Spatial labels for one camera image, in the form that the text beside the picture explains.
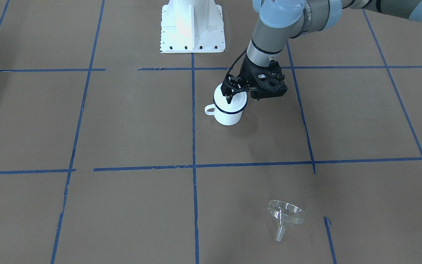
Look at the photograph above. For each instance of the brown paper table cover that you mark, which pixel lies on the brown paper table cover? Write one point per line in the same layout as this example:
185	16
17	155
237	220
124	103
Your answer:
107	156

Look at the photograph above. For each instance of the white pedestal column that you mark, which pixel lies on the white pedestal column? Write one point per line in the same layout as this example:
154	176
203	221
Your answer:
192	26

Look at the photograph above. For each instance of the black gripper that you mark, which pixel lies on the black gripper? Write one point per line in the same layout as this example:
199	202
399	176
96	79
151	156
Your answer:
248	67

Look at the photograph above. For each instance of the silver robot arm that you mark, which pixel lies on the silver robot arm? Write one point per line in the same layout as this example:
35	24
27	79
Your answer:
281	20

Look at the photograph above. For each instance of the white enamel cup lid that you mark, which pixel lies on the white enamel cup lid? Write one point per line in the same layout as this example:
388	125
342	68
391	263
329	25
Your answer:
239	101

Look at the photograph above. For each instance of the white enamel cup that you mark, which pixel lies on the white enamel cup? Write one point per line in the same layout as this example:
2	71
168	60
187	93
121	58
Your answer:
227	113

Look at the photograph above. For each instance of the clear plastic funnel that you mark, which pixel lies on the clear plastic funnel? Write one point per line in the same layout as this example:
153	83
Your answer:
285	213

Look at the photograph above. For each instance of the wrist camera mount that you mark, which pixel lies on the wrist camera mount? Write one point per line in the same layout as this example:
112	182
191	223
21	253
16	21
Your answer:
269	81

